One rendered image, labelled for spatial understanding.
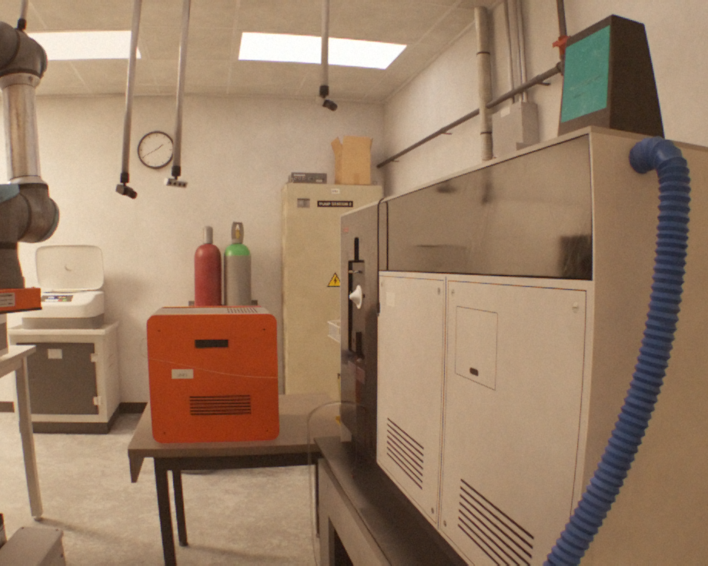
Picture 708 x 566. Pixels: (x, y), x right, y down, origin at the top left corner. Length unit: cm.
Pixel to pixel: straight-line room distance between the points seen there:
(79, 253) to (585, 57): 442
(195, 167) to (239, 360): 329
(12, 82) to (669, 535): 157
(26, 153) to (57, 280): 356
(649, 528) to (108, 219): 469
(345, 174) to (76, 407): 284
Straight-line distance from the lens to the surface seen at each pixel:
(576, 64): 78
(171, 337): 183
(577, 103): 75
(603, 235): 62
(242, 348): 183
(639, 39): 77
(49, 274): 494
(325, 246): 460
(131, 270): 494
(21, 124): 145
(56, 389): 449
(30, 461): 302
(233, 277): 460
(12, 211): 129
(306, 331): 460
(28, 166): 142
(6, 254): 128
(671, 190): 60
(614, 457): 59
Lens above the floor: 129
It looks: 2 degrees down
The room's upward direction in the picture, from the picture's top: straight up
